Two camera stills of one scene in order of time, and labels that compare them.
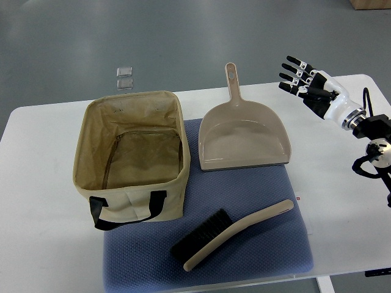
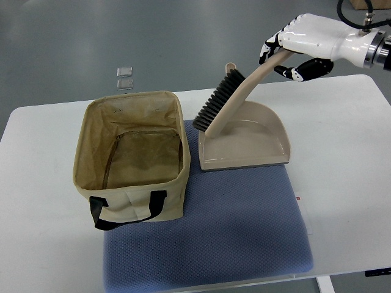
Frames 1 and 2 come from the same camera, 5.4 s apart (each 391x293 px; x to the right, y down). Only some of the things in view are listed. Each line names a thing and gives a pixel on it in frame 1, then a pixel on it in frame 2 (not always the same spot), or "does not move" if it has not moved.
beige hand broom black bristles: x=215 y=231 -> x=228 y=92
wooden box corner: x=359 y=5 does not move
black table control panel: x=378 y=272 does not move
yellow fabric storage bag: x=132 y=159 does not move
